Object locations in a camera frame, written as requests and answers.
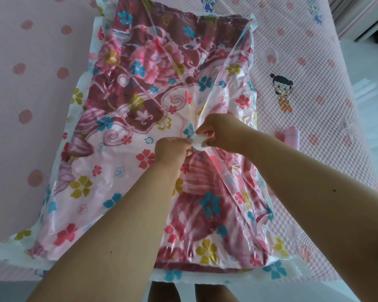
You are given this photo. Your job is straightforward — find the person's right hand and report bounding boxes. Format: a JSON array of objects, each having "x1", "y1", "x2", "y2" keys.
[{"x1": 195, "y1": 113, "x2": 259, "y2": 154}]

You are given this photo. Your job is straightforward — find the person's left hand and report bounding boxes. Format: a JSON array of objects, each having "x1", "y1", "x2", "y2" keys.
[{"x1": 154, "y1": 136, "x2": 196, "y2": 170}]

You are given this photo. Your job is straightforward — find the white round valve cap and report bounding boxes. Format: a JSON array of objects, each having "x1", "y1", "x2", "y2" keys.
[{"x1": 190, "y1": 133, "x2": 215, "y2": 152}]

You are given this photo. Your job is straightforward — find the lilac hand pump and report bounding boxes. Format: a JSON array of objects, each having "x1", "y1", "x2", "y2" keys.
[{"x1": 274, "y1": 126, "x2": 301, "y2": 151}]

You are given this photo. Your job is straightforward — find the red floral blanket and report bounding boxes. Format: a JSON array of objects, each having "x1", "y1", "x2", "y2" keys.
[{"x1": 26, "y1": 0, "x2": 271, "y2": 274}]

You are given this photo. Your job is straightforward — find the flower-print plastic storage bag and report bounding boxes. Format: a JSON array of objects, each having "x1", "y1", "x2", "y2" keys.
[{"x1": 0, "y1": 0, "x2": 312, "y2": 285}]

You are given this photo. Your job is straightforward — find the person's right forearm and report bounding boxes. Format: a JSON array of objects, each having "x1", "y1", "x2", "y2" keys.
[{"x1": 239, "y1": 132, "x2": 378, "y2": 302}]

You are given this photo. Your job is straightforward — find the person's left forearm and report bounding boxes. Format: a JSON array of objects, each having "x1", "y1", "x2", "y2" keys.
[{"x1": 26, "y1": 160, "x2": 183, "y2": 302}]

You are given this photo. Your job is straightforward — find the person's left leg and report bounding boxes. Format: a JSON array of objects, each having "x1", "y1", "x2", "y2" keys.
[{"x1": 148, "y1": 281, "x2": 182, "y2": 302}]

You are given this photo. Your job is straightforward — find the person's leg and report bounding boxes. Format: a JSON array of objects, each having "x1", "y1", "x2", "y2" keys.
[
  {"x1": 148, "y1": 281, "x2": 182, "y2": 302},
  {"x1": 194, "y1": 283, "x2": 240, "y2": 302}
]

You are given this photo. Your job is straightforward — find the person's right leg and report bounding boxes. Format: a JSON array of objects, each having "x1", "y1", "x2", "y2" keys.
[{"x1": 194, "y1": 283, "x2": 240, "y2": 302}]

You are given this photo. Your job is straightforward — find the pink cartoon bed sheet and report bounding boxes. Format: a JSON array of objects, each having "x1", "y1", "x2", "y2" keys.
[{"x1": 0, "y1": 0, "x2": 378, "y2": 284}]

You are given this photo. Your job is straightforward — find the white pink curtain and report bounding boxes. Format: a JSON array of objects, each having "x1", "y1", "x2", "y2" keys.
[{"x1": 327, "y1": 0, "x2": 378, "y2": 40}]

